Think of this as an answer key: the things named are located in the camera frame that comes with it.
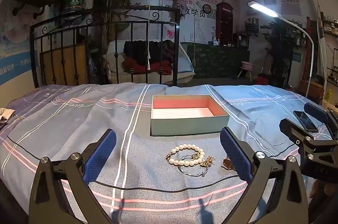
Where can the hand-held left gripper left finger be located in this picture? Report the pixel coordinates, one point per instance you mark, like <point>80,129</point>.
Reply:
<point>101,152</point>

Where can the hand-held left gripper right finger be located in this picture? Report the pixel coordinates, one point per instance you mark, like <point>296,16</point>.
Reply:
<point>235,152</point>

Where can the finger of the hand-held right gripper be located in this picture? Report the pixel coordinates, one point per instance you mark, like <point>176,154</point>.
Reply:
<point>291,130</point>
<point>315,111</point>

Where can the wristwatch with dark face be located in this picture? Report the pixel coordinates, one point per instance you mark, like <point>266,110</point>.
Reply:
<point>227,164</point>

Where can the gold flower brooch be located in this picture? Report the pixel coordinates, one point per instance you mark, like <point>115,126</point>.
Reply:
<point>208,161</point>

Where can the box with pink lining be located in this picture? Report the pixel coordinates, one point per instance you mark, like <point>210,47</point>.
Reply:
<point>184,126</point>

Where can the person's right hand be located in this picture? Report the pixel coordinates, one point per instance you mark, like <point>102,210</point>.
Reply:
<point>326,200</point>

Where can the black smartphone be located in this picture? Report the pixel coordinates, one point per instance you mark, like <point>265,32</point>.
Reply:
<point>305,119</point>

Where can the wicker basket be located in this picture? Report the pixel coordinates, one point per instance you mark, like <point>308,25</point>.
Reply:
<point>314,89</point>

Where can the blue striped bedspread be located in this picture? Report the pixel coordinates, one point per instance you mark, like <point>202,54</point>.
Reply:
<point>79,134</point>

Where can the dark potted plant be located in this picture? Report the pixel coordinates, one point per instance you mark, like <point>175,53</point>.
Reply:
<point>280,49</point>

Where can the pink stool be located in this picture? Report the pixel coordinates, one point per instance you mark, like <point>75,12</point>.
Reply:
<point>246,65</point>

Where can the red cloth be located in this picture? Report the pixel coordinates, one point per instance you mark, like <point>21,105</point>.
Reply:
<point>134,65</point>

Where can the counter with green floral cloth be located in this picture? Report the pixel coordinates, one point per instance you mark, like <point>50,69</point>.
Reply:
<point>219,60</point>

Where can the white hanging swing chair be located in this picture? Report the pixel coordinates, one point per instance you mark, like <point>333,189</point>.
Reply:
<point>116,55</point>

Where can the beige cloth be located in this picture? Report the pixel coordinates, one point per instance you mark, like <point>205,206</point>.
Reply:
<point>6,114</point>

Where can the light blue cushion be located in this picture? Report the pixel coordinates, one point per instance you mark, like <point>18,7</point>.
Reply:
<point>183,62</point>

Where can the black clothes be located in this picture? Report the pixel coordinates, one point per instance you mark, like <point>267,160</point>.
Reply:
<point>137,48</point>

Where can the white floor lamp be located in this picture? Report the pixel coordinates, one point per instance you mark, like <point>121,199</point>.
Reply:
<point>261,8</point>

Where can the red phone booth cabinet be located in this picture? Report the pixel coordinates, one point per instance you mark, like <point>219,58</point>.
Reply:
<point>225,20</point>

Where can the green water bottle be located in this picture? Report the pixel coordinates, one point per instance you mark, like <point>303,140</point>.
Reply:
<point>73,3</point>

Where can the blue wall poster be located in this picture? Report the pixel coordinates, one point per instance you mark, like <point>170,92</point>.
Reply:
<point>13,60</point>

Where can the black iron bed frame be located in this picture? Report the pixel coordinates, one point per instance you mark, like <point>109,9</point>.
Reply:
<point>105,10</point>

